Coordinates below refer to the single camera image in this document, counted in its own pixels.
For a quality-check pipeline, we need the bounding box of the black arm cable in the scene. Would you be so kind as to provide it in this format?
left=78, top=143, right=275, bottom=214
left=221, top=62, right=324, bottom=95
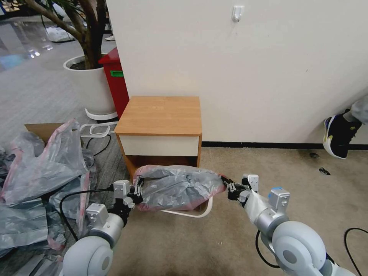
left=255, top=230, right=278, bottom=268
left=58, top=186, right=115, bottom=243

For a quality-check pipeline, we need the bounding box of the small crumpled grey garbage bag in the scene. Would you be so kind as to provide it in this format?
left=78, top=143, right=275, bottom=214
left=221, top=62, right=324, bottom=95
left=46, top=149, right=98, bottom=230

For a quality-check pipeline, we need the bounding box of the white plant pot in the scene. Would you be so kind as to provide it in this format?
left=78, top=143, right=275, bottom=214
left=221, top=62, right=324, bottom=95
left=63, top=54, right=119, bottom=120

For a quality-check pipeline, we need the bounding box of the person's black shoe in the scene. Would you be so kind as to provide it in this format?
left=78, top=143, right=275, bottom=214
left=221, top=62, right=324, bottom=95
left=323, top=108, right=363, bottom=159

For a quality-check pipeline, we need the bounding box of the wooden bedside table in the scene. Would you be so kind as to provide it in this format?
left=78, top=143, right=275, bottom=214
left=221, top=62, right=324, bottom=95
left=114, top=96, right=204, bottom=184

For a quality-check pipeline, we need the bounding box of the black looped cable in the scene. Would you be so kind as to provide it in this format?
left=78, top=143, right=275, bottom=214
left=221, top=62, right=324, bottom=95
left=343, top=227, right=368, bottom=276

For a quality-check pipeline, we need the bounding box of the brown cardboard box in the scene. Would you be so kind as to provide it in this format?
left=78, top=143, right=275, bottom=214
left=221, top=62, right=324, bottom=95
left=24, top=123, right=67, bottom=145

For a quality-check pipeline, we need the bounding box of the large crumpled grey garbage bag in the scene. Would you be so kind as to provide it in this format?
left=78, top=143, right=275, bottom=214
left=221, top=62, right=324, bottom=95
left=0, top=118, right=90, bottom=205

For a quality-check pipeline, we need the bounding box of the white background object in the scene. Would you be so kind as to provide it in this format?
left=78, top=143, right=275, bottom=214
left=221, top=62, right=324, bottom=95
left=45, top=25, right=76, bottom=44

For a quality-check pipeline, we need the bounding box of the black floor cable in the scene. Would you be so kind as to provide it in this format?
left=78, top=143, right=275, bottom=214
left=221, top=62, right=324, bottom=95
left=85, top=134, right=112, bottom=157

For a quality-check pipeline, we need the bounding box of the potted tree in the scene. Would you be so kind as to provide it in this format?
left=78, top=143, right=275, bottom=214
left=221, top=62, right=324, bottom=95
left=25, top=0, right=107, bottom=70

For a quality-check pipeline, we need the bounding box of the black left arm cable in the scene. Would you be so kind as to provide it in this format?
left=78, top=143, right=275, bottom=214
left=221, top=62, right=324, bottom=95
left=58, top=186, right=115, bottom=243

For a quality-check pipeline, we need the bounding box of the grey garbage bag pink rim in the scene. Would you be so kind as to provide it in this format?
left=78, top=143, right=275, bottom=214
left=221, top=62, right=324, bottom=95
left=133, top=164, right=228, bottom=212

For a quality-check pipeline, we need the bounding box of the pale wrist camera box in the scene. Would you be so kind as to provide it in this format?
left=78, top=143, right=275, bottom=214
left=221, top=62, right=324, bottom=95
left=242, top=173, right=260, bottom=194
left=113, top=180, right=131, bottom=200

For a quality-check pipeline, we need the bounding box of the person's leg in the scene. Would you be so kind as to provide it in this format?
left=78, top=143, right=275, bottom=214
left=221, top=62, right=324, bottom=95
left=350, top=95, right=368, bottom=126

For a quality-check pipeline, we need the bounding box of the flat grey garbage bag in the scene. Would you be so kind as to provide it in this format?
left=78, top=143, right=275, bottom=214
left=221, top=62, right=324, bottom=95
left=0, top=198, right=67, bottom=258

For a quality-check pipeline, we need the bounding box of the white wall hook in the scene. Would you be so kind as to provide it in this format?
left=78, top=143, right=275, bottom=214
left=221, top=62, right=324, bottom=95
left=232, top=5, right=245, bottom=22

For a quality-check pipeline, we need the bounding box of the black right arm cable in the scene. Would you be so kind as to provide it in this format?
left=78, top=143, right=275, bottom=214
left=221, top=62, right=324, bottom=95
left=255, top=230, right=278, bottom=268

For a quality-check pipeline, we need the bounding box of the white trash can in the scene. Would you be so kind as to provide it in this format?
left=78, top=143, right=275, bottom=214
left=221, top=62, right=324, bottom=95
left=159, top=197, right=214, bottom=220

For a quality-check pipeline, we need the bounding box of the red box green label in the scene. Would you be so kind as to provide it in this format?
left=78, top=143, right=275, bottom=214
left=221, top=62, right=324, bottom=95
left=98, top=47, right=130, bottom=120

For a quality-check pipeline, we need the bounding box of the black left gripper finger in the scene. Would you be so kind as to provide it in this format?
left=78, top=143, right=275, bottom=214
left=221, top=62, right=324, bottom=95
left=126, top=184, right=140, bottom=205
left=135, top=176, right=145, bottom=202

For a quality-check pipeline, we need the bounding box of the black baseboard strip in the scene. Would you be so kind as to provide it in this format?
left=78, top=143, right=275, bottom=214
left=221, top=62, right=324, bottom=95
left=201, top=141, right=368, bottom=151

